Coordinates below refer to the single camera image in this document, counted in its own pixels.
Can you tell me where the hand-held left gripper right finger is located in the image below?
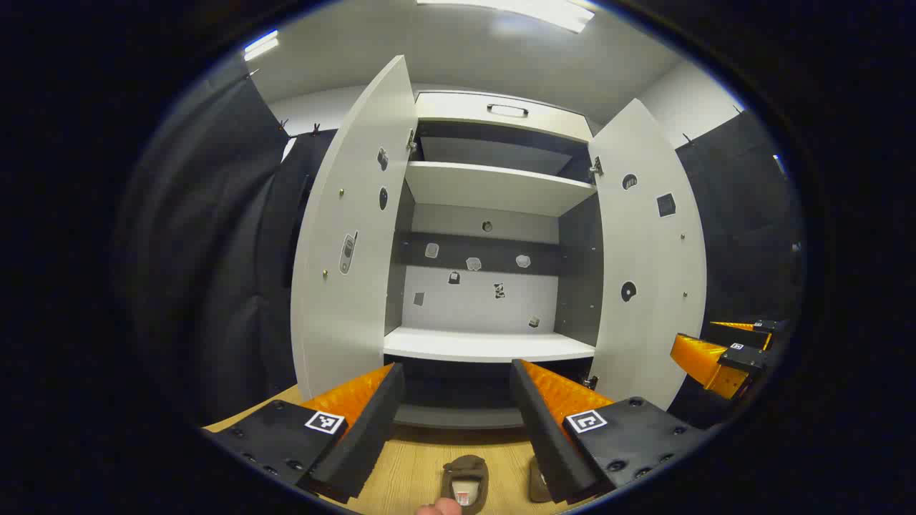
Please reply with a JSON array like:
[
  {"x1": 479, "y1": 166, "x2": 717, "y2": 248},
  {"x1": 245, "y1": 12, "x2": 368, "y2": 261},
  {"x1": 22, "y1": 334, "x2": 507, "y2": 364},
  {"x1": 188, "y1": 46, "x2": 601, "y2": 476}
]
[{"x1": 510, "y1": 359, "x2": 709, "y2": 504}]

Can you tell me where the long ceiling light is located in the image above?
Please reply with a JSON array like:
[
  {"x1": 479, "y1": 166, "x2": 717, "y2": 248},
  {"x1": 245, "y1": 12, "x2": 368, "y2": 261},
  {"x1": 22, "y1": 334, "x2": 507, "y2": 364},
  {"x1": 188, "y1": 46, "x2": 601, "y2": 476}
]
[{"x1": 417, "y1": 0, "x2": 596, "y2": 34}]

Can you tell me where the black backdrop cloth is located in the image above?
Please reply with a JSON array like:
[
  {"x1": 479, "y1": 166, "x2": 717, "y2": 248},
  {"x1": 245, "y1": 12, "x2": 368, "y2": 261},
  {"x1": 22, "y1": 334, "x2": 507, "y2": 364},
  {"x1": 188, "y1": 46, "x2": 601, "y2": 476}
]
[
  {"x1": 673, "y1": 107, "x2": 806, "y2": 430},
  {"x1": 114, "y1": 72, "x2": 337, "y2": 430}
]

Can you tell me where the white shoe cabinet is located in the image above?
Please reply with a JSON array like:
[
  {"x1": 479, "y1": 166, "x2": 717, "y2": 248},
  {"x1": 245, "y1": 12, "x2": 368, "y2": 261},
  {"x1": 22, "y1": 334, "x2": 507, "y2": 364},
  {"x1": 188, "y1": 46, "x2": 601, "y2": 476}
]
[{"x1": 290, "y1": 56, "x2": 708, "y2": 430}]

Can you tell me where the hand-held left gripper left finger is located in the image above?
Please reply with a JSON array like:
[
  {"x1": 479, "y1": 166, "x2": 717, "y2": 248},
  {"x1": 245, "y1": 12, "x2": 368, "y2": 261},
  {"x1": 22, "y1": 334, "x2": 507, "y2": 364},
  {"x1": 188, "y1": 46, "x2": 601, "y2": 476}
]
[{"x1": 203, "y1": 363, "x2": 406, "y2": 504}]

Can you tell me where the brown fuzzy shoe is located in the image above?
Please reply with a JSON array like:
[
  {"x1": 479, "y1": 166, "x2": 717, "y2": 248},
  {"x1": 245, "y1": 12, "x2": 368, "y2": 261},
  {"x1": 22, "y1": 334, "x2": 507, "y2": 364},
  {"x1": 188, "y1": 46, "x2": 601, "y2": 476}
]
[
  {"x1": 440, "y1": 454, "x2": 491, "y2": 509},
  {"x1": 528, "y1": 458, "x2": 553, "y2": 503}
]

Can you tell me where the white cabinet door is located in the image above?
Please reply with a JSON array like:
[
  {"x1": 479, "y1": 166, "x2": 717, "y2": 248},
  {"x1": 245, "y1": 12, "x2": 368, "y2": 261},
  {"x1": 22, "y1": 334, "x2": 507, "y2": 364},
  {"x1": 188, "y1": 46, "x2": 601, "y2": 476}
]
[
  {"x1": 290, "y1": 56, "x2": 419, "y2": 401},
  {"x1": 587, "y1": 99, "x2": 708, "y2": 412}
]

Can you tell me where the white cabinet drawer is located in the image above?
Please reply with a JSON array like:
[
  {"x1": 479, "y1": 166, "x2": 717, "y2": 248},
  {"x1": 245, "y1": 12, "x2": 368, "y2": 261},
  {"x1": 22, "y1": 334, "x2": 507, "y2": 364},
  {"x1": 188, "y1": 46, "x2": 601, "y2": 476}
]
[{"x1": 415, "y1": 92, "x2": 595, "y2": 144}]

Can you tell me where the small ceiling light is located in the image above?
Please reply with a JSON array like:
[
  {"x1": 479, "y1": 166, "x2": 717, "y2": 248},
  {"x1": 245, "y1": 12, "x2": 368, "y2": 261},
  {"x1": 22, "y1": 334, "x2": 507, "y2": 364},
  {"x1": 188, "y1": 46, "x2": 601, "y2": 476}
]
[{"x1": 243, "y1": 29, "x2": 280, "y2": 62}]

